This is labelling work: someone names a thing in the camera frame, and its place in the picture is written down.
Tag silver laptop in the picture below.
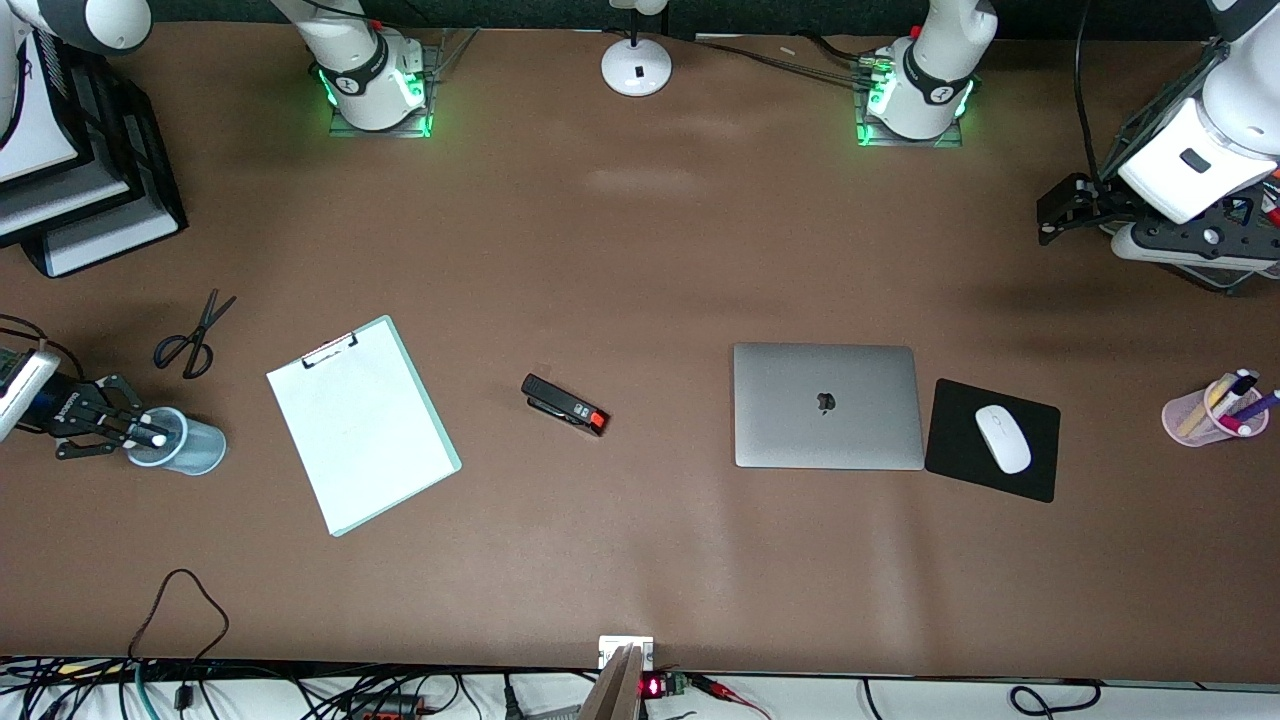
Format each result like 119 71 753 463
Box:
733 343 926 471

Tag white marker with black cap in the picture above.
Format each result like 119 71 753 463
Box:
1205 369 1261 421

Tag purple marker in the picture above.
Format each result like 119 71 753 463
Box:
1235 390 1280 436

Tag light blue mesh pen cup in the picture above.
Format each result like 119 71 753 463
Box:
124 406 228 477

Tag black scissors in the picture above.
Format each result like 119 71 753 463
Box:
153 288 238 380

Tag black stacked paper tray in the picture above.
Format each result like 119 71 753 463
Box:
0 30 189 279

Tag pink translucent pen cup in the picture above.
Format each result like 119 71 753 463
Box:
1162 378 1271 448

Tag white computer mouse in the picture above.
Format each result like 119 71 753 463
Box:
975 404 1033 475

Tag yellow ruler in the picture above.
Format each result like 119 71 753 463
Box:
1178 385 1233 438

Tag black mouse pad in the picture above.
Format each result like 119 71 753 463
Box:
924 378 1062 504

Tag teal clipboard with white paper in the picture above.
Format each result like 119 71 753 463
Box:
266 315 463 538

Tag black stapler with red tip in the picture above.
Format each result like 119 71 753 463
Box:
521 373 610 438

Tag white lamp base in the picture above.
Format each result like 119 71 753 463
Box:
601 0 673 98

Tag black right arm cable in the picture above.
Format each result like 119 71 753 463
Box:
0 315 87 383

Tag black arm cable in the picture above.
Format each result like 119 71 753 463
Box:
0 315 87 383
1075 0 1107 181

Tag black wire mesh tray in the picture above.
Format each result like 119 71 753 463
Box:
1100 35 1280 296

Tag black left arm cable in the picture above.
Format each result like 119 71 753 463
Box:
1075 0 1107 181

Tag black looped cable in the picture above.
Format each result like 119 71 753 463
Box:
127 569 230 720

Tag clear left arm base plate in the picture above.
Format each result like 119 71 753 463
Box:
856 95 964 149

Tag black power cables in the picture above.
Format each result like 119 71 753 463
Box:
690 35 881 86

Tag tangled black cable bundle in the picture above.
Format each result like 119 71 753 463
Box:
0 655 581 720

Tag clear right arm base plate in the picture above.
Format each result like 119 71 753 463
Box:
328 28 481 139

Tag black coiled cable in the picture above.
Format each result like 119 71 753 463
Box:
1010 680 1103 719

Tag white wall socket box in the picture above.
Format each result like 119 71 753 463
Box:
598 636 655 671

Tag wooden post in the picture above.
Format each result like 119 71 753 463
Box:
578 645 644 720

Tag red wire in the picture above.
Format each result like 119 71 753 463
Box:
690 675 771 720

